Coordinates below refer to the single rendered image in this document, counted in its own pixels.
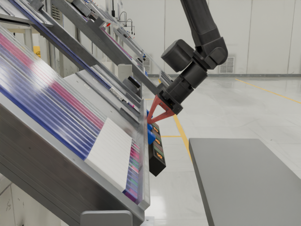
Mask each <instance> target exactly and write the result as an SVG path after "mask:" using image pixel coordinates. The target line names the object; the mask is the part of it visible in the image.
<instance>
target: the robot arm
mask: <svg viewBox="0 0 301 226"><path fill-rule="evenodd" d="M180 1H181V4H182V7H183V10H184V12H185V15H186V18H187V20H188V23H189V26H190V29H191V35H192V38H193V41H194V44H195V50H194V49H193V48H192V47H190V46H189V45H188V44H187V43H186V42H185V41H184V40H182V39H178V40H175V41H174V42H173V43H172V44H171V45H170V46H169V47H168V48H167V49H166V50H165V51H164V53H163V54H162V55H161V58H162V59H163V60H164V61H165V62H166V63H167V64H168V65H169V66H170V67H171V68H172V69H173V70H174V71H175V72H176V73H177V72H179V71H183V70H184V69H185V68H186V69H185V70H184V71H183V72H182V73H181V74H180V75H179V76H178V77H177V78H176V79H175V80H174V81H173V82H172V83H171V84H170V85H169V86H168V87H167V88H164V87H162V88H161V89H160V90H159V91H158V92H157V95H156V96H155V98H154V101H153V104H152V106H151V109H150V111H149V114H148V116H147V123H148V124H152V123H154V122H157V121H160V120H162V119H165V118H168V117H171V116H173V115H175V114H176V115H178V114H179V113H180V112H181V111H182V109H183V107H182V105H181V103H182V102H183V101H184V100H185V99H186V98H187V97H188V96H189V95H190V94H191V93H192V92H193V91H194V89H196V88H197V87H198V86H199V85H200V84H201V83H202V82H203V81H204V80H205V79H206V78H207V77H208V75H207V71H208V70H214V69H215V67H216V66H218V65H221V64H223V63H224V62H225V61H226V60H227V57H228V50H227V47H226V44H225V41H224V38H223V37H221V36H220V33H219V30H218V27H217V25H216V24H215V22H214V20H213V17H212V15H211V13H210V10H209V7H208V4H207V1H206V0H180ZM165 98H166V99H165ZM157 105H160V106H161V107H162V108H163V109H164V110H165V112H164V113H162V114H160V115H158V116H156V117H155V118H153V119H151V117H152V115H153V113H154V111H155V109H156V106H157Z"/></svg>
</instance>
